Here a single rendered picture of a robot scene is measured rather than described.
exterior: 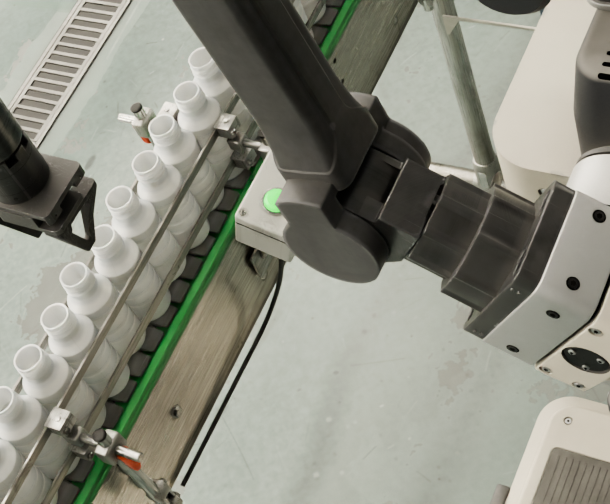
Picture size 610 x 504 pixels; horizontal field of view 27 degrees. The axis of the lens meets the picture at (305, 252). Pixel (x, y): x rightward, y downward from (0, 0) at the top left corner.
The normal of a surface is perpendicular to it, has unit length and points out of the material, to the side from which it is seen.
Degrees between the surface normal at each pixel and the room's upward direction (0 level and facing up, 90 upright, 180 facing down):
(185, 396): 90
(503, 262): 44
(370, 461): 0
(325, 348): 0
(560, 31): 0
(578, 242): 30
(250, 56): 89
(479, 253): 48
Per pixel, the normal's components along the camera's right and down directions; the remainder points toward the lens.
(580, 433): -0.28, -0.54
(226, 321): 0.87, 0.21
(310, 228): -0.40, 0.81
